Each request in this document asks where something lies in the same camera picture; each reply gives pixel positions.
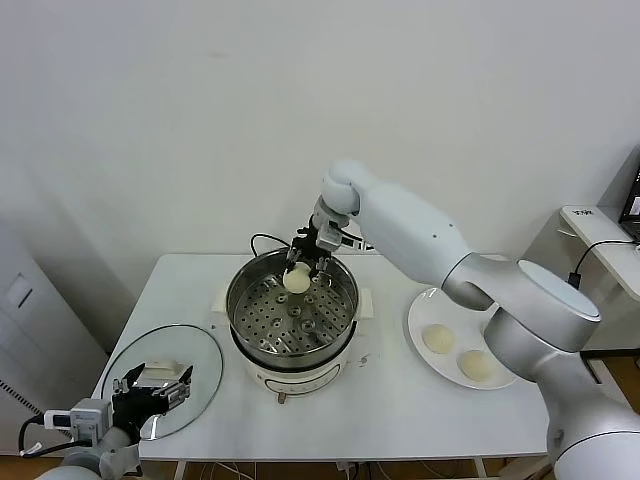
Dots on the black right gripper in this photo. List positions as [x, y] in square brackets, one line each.
[307, 242]

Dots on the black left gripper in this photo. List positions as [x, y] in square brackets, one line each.
[135, 407]

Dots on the cream steamed baozi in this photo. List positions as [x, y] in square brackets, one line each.
[439, 340]
[477, 365]
[296, 281]

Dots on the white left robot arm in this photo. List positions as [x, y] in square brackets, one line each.
[115, 447]

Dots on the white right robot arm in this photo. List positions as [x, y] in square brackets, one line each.
[415, 225]

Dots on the perforated steel steamer basket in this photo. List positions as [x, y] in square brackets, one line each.
[320, 325]

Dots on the white table leg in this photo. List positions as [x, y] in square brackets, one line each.
[479, 470]
[182, 470]

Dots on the white round plate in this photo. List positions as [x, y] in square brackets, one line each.
[430, 310]

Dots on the white cabinet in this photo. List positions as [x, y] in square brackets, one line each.
[30, 310]

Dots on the black usb hub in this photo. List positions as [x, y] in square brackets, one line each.
[575, 279]

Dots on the white side desk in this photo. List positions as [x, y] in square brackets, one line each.
[580, 220]

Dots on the black laptop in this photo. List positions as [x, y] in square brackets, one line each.
[632, 195]

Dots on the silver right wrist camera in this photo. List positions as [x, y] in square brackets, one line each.
[329, 236]

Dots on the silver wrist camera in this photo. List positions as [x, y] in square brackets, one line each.
[90, 417]
[329, 236]

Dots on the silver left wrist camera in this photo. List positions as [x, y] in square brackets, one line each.
[90, 417]

